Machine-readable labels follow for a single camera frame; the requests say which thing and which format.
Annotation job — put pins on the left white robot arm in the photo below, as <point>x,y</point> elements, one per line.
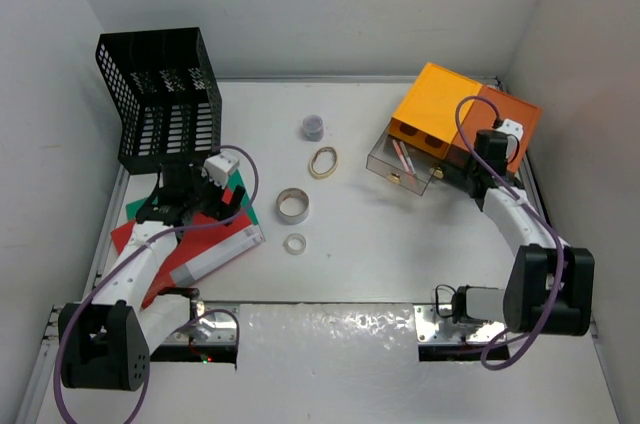
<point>106,341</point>

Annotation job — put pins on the orange pen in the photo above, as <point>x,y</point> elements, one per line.
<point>402,157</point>

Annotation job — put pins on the small clear jar dark contents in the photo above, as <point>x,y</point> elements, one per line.
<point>313,128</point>

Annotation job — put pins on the green pen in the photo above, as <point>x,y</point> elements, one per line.
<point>409,164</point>

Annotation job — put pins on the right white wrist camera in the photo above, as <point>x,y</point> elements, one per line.
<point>514,132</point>

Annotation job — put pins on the wide grey tape roll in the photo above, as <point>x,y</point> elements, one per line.
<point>293,206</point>

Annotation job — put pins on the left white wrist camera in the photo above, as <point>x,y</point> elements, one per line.
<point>219,168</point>

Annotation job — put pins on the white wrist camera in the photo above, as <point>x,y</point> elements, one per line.
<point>219,168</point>
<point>514,132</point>

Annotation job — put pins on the small clear tape roll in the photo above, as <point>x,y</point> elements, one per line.
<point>295,244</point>

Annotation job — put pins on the yellow drawer box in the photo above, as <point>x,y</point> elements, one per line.
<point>425,118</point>

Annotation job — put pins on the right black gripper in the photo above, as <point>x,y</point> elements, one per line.
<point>469,166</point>

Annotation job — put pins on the metal front rail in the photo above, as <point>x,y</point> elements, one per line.
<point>311,364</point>

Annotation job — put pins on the black mesh file rack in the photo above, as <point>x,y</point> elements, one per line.
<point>165,92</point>

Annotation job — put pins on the clear drawer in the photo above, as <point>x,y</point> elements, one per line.
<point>383,161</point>

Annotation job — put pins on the green folder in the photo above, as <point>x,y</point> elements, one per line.
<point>131,206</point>

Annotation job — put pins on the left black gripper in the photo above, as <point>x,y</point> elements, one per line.
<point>198,178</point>

